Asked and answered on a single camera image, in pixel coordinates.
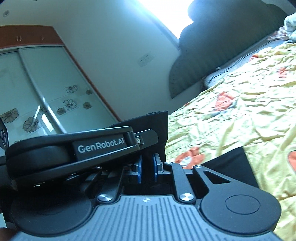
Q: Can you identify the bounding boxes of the grey quilted mattress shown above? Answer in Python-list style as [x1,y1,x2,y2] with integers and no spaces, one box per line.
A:
[203,37,286,90]

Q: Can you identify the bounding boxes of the bright window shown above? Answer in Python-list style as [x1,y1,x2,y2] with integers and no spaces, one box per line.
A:
[137,0,194,39]

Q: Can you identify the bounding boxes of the white patterned pillow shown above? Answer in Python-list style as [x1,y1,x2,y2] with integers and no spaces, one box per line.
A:
[267,13,296,42]

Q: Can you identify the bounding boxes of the black pants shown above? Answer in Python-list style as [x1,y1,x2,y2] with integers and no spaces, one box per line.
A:
[109,111,259,188]

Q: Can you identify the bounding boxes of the grey padded headboard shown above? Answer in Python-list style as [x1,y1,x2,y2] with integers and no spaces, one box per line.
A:
[169,0,287,98]

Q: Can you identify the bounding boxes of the yellow floral bedspread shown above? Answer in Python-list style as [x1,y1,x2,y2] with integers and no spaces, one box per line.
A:
[166,43,295,240]

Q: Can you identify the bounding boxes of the white wall socket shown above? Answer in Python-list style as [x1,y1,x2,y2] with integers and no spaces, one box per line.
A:
[137,53,154,67]

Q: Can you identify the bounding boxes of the person's right hand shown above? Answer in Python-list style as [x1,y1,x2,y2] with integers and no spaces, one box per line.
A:
[0,227,16,241]

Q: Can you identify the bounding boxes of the glass sliding wardrobe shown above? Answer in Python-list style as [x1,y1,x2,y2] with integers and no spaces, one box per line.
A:
[1,25,119,144]

